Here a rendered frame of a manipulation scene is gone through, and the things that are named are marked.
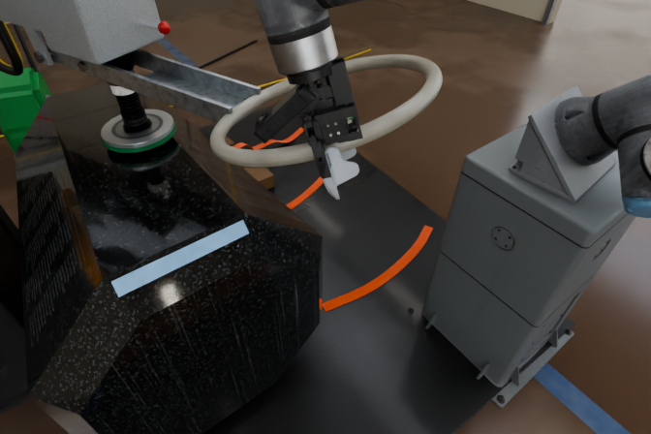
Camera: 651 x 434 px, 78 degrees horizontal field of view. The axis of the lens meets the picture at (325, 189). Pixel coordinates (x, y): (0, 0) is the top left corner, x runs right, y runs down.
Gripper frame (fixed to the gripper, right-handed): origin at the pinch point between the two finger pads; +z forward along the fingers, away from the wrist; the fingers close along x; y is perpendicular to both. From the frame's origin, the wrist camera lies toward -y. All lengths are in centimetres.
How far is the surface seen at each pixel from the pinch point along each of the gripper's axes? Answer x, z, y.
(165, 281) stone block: 9.0, 19.7, -44.6
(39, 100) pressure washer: 166, -4, -172
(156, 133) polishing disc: 55, -1, -54
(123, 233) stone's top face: 18, 10, -54
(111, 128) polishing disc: 57, -5, -68
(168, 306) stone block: 6, 24, -45
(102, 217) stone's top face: 24, 8, -61
